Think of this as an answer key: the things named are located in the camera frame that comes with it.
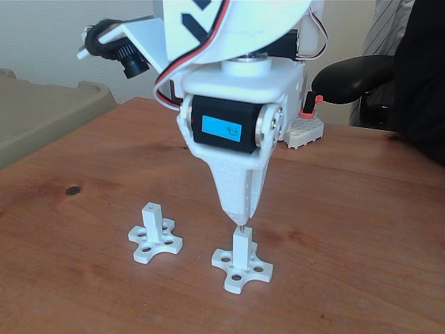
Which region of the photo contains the orange and black clamp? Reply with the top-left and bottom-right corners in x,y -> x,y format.
299,89 -> 324,120

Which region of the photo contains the black office chair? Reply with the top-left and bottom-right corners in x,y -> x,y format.
311,54 -> 397,132

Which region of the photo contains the grey striped fabric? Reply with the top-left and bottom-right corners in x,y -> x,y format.
348,0 -> 416,127

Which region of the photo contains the beige plastic bin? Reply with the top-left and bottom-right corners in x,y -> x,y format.
0,67 -> 119,170

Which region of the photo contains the white perforated base plate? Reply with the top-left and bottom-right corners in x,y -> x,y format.
277,114 -> 326,150

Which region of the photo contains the white red servo wire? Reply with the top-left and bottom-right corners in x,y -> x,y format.
154,0 -> 234,111

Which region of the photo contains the white cross-base post stand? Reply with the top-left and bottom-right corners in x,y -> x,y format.
211,225 -> 275,294
127,202 -> 184,264

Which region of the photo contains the black camera on white mount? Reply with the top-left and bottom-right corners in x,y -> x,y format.
76,17 -> 168,80

